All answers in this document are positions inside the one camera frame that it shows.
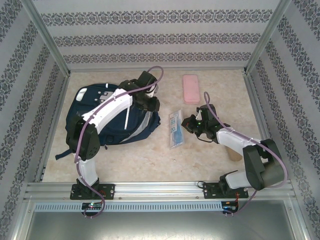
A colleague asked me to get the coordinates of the aluminium frame post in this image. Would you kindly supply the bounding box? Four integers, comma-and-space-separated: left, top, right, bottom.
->
21, 0, 72, 76
243, 0, 292, 75

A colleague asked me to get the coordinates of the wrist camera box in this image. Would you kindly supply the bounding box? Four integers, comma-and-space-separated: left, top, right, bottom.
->
199, 104, 217, 121
136, 70, 157, 88

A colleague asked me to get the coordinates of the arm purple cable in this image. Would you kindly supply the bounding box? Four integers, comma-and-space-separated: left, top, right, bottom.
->
74, 65, 165, 220
203, 91, 288, 217

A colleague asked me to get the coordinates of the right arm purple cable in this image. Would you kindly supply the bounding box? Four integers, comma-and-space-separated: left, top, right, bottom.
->
203, 91, 288, 217

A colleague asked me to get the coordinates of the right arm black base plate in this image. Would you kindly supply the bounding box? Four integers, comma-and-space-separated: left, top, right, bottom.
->
202, 181, 250, 200

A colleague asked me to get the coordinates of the pink pencil case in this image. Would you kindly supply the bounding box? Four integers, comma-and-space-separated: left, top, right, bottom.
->
182, 74, 201, 105

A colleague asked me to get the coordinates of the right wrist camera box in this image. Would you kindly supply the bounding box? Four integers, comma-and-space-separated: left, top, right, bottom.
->
199, 104, 217, 121

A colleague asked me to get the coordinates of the small controller circuit board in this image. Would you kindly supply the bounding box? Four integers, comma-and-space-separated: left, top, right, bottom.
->
222, 201, 240, 211
81, 201, 103, 210

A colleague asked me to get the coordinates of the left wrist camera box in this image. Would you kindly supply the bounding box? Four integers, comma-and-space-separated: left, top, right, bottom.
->
136, 70, 157, 88

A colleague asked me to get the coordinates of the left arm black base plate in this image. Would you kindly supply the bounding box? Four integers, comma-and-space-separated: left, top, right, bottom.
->
69, 183, 116, 201

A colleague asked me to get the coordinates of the slotted grey cable duct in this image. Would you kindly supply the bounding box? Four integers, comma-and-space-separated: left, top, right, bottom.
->
33, 201, 223, 213

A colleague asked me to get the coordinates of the aluminium mounting rail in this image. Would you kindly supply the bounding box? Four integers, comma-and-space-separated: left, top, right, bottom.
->
23, 181, 295, 201

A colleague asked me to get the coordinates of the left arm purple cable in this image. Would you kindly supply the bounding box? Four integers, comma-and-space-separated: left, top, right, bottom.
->
74, 65, 165, 220

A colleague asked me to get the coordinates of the aluminium table side rail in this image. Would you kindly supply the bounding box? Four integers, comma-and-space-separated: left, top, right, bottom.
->
243, 73, 285, 181
34, 74, 71, 182

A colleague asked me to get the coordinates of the clear pack of pens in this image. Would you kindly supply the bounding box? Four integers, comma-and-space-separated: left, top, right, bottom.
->
168, 109, 185, 150

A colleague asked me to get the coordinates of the navy blue backpack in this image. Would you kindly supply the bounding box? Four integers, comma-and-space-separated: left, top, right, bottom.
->
55, 81, 161, 161

